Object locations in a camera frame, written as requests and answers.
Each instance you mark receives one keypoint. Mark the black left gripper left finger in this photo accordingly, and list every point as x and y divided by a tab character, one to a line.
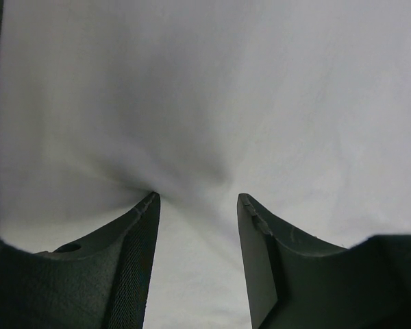
98	281

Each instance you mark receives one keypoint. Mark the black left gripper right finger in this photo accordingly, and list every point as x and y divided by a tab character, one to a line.
295	280

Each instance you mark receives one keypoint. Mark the white t-shirt with red print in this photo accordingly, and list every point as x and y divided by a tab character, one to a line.
305	105

